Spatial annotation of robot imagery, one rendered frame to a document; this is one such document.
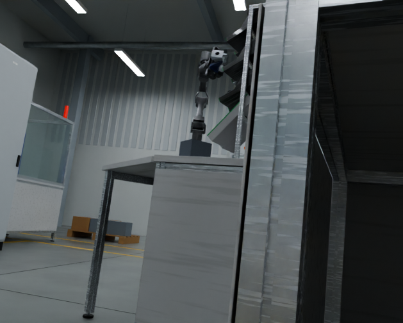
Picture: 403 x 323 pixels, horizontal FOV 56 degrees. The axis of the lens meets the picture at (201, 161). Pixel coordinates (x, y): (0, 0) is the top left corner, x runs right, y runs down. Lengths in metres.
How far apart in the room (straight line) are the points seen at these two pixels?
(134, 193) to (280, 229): 10.91
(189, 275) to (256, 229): 1.24
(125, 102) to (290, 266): 11.66
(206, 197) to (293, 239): 1.22
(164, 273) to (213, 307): 0.24
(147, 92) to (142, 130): 1.19
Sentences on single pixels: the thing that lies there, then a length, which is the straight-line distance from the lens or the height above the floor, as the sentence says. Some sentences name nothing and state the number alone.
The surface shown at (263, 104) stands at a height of 0.70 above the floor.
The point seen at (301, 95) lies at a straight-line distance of 0.32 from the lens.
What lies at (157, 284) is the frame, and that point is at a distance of 1.60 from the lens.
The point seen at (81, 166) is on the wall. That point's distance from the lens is 12.07.
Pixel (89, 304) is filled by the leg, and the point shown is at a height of 0.08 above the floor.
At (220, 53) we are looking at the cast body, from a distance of 2.08.
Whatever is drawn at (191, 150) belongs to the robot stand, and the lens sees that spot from 2.16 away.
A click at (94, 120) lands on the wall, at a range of 12.22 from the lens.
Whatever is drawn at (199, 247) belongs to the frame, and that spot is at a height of 0.50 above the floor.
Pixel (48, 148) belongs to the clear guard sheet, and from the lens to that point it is 6.30.
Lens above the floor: 0.60
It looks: 9 degrees up
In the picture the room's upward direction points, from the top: 7 degrees clockwise
